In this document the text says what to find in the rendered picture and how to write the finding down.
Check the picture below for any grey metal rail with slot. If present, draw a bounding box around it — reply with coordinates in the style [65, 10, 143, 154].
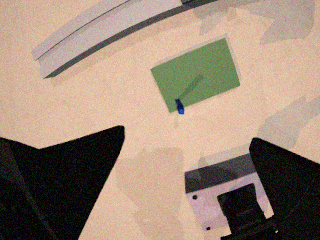
[31, 0, 217, 79]

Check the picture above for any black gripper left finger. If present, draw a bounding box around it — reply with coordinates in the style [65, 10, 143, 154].
[0, 125, 125, 240]

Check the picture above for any dark blue square bar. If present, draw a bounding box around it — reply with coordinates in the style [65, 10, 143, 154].
[175, 99, 184, 115]

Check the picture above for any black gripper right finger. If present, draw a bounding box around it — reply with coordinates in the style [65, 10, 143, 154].
[249, 137, 320, 240]

